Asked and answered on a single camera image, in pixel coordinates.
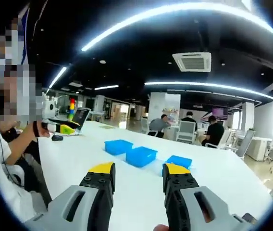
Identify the operator person white shirt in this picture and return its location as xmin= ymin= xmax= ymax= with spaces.
xmin=0 ymin=101 xmax=48 ymax=223

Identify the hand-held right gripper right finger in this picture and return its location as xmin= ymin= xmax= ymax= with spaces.
xmin=162 ymin=163 xmax=254 ymax=231

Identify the ceiling air conditioner vent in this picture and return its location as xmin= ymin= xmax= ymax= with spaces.
xmin=172 ymin=52 xmax=212 ymax=72

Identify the grey office chair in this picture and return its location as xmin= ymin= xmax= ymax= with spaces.
xmin=236 ymin=129 xmax=256 ymax=159

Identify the white blue display board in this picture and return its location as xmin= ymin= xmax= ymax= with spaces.
xmin=21 ymin=6 xmax=31 ymax=65

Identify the purple wall screen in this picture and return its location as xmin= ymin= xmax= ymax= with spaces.
xmin=211 ymin=107 xmax=229 ymax=120

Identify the white mesh office chair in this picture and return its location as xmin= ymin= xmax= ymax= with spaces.
xmin=176 ymin=120 xmax=198 ymax=144

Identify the curved ceiling light strip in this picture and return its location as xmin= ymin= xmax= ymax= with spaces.
xmin=144 ymin=81 xmax=273 ymax=99

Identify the white cabinet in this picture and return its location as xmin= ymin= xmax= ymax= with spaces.
xmin=246 ymin=137 xmax=269 ymax=161

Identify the short ceiling light strip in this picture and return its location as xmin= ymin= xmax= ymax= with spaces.
xmin=94 ymin=85 xmax=119 ymax=91
xmin=49 ymin=66 xmax=68 ymax=89

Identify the black wristband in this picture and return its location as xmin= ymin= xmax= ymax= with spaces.
xmin=31 ymin=121 xmax=41 ymax=138

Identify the white display pillar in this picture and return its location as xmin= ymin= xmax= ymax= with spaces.
xmin=148 ymin=92 xmax=181 ymax=121

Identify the colourful display shelf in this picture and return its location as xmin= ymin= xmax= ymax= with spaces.
xmin=161 ymin=107 xmax=180 ymax=116

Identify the silver laptop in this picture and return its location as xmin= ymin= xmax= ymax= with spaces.
xmin=66 ymin=107 xmax=91 ymax=136

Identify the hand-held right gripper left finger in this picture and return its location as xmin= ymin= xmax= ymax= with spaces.
xmin=25 ymin=161 xmax=116 ymax=231

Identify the long curved ceiling light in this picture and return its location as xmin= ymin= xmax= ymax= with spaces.
xmin=81 ymin=2 xmax=273 ymax=52

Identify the person's left hand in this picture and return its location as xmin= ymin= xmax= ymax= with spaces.
xmin=38 ymin=121 xmax=51 ymax=138

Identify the black chest cable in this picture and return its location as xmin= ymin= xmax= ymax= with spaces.
xmin=0 ymin=131 xmax=24 ymax=188

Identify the blue plastic bin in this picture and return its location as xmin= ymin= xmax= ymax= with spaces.
xmin=161 ymin=155 xmax=192 ymax=177
xmin=104 ymin=139 xmax=134 ymax=155
xmin=125 ymin=146 xmax=158 ymax=168

